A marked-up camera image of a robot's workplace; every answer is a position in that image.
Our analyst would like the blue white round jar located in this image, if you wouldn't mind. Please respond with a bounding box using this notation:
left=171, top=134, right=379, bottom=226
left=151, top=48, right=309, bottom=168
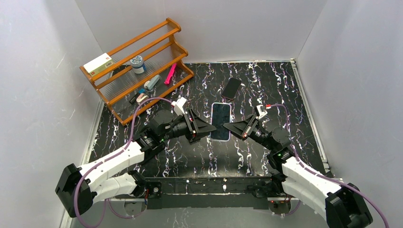
left=130, top=55, right=146, bottom=74

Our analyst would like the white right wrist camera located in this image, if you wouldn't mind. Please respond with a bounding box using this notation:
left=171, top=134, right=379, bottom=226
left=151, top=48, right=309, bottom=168
left=255, top=104, right=267, bottom=120

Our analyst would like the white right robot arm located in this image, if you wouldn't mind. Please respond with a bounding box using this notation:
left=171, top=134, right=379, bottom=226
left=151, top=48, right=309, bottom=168
left=223, top=115, right=373, bottom=228

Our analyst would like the black phone near left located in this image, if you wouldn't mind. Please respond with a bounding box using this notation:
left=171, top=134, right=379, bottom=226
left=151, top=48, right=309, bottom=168
left=139, top=142, right=166, bottom=165

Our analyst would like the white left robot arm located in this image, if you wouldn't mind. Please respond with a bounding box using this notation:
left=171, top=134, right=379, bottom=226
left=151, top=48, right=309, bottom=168
left=55, top=109, right=216, bottom=218

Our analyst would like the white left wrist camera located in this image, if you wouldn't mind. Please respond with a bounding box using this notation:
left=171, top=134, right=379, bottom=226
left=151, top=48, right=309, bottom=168
left=171, top=97, right=187, bottom=116

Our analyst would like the black phone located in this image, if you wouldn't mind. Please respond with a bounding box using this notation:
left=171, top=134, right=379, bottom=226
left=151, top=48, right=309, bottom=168
left=139, top=142, right=166, bottom=165
left=221, top=77, right=242, bottom=100

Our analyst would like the pink marker pen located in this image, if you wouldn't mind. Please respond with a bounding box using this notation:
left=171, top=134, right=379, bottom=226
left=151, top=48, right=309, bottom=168
left=164, top=63, right=177, bottom=85

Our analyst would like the white cardboard box on shelf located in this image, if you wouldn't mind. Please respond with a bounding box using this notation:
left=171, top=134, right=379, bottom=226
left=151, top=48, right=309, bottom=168
left=83, top=53, right=114, bottom=76

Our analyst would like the black phone far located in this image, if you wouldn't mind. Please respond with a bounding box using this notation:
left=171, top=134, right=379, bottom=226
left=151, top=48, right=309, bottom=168
left=221, top=77, right=242, bottom=100

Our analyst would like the black front base bar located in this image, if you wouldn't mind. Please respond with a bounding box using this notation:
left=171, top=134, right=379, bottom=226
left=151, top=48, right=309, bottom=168
left=145, top=177, right=289, bottom=210

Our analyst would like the black smartphone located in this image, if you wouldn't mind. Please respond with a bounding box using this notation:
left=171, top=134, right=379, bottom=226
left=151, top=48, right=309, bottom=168
left=211, top=103, right=231, bottom=141

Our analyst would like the orange wooden shelf rack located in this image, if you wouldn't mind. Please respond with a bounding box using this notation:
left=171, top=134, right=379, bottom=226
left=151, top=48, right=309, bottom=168
left=80, top=18, right=194, bottom=125

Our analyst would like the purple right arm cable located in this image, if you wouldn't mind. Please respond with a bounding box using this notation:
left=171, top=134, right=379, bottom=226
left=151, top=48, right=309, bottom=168
left=267, top=104, right=390, bottom=228

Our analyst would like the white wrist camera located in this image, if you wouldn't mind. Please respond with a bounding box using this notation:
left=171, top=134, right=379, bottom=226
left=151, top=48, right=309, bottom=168
left=255, top=104, right=267, bottom=120
left=171, top=97, right=187, bottom=116

